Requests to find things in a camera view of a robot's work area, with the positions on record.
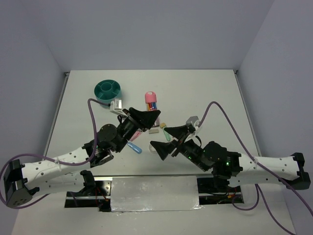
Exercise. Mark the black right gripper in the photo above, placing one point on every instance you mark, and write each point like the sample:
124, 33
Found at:
163, 148

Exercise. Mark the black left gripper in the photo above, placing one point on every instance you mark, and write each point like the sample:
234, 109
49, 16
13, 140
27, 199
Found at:
145, 118

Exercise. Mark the pink-capped crayon bottle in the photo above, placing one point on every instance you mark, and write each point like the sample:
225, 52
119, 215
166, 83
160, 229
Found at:
151, 101

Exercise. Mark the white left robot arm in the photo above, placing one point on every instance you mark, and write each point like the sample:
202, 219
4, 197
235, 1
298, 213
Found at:
67, 172

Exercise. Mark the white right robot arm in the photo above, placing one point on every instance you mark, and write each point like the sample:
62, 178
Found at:
232, 169

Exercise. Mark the green highlighter pen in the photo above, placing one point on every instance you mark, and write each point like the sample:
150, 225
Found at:
167, 136

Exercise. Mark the grey rectangular eraser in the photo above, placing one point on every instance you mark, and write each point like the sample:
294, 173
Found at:
153, 131

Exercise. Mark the pink highlighter pen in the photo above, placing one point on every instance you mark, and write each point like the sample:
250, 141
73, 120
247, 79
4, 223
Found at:
136, 135

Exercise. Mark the clear tape roll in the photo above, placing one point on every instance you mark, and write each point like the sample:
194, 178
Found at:
152, 149

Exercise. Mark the blue highlighter pen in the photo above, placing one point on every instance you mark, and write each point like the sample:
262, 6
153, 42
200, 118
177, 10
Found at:
134, 147

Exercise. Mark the teal round compartment organizer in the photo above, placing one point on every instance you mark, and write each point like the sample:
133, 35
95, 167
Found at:
107, 91

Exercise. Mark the silver foil sheet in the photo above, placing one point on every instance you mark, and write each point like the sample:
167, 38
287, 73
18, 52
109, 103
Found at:
155, 194

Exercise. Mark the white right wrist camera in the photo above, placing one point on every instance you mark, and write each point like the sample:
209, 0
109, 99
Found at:
193, 125

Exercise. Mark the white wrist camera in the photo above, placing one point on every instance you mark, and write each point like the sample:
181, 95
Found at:
193, 125
116, 107

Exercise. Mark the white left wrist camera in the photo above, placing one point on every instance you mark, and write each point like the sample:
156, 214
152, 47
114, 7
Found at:
116, 107

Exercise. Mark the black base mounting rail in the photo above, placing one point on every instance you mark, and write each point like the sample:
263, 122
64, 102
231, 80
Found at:
100, 199

